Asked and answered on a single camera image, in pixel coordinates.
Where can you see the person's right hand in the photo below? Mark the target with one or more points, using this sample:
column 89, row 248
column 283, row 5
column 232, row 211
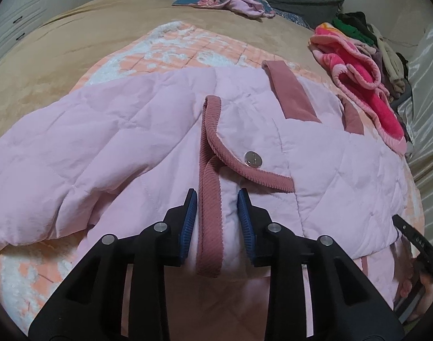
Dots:
column 429, row 302

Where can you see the pink fleece blanket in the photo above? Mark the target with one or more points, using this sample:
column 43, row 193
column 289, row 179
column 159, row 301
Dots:
column 358, row 78

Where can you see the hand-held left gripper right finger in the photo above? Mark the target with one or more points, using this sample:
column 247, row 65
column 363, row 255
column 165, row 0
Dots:
column 245, row 225

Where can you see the pile of clothes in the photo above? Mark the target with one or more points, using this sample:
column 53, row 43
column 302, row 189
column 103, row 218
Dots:
column 358, row 32

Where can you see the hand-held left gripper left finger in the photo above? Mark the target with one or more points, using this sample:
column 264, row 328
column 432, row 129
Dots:
column 187, row 222

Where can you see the white wardrobe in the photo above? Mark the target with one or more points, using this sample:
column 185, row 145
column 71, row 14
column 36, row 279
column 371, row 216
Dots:
column 21, row 14

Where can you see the pink quilted jacket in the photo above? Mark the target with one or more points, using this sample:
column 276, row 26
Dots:
column 131, row 131

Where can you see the white satin curtain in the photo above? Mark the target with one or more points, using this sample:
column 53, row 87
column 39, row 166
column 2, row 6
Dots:
column 429, row 113

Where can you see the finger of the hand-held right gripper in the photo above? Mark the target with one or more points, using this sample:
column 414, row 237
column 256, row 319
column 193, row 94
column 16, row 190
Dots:
column 420, row 245

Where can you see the orange plaid cloud blanket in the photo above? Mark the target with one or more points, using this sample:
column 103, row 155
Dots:
column 174, row 49

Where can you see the tan bed sheet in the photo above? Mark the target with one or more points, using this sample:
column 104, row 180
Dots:
column 60, row 60

